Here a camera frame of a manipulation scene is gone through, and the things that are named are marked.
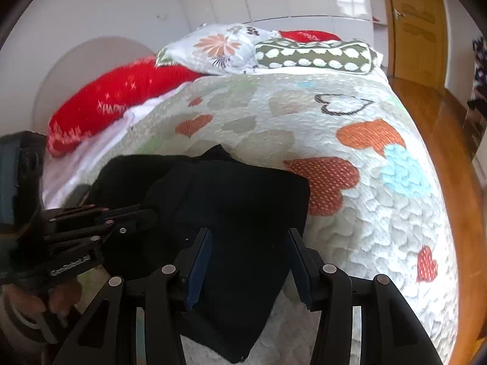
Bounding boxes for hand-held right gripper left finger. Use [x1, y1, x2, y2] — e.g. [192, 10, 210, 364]
[51, 227, 214, 365]

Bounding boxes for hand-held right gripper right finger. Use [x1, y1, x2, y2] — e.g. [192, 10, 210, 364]
[283, 228, 444, 365]

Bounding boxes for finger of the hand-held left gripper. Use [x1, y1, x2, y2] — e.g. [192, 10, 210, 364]
[42, 203, 157, 226]
[43, 218, 157, 253]

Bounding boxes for black pants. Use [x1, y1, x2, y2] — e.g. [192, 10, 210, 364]
[82, 144, 310, 363]

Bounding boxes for person's left hand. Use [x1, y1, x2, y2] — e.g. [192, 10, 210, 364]
[8, 276, 83, 318]

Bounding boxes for white bed sheet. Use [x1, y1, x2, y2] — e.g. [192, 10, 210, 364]
[41, 84, 187, 210]

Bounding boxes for red patterned pillow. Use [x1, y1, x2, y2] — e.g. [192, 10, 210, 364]
[46, 56, 203, 158]

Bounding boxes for round grey headboard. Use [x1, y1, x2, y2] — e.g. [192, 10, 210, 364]
[32, 37, 157, 134]

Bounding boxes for heart print quilt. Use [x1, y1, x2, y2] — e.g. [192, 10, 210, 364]
[42, 71, 462, 365]

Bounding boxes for white floral pillow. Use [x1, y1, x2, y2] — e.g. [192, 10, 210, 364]
[155, 23, 283, 75]

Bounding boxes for green dotted pillow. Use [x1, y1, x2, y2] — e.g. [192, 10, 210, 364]
[253, 39, 383, 76]

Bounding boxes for plain red pillow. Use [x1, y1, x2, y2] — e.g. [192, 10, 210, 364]
[279, 30, 342, 43]

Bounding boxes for wooden door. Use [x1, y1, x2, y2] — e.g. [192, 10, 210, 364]
[381, 0, 448, 89]

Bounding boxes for dark floral cloth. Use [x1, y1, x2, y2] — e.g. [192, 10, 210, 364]
[471, 36, 487, 113]

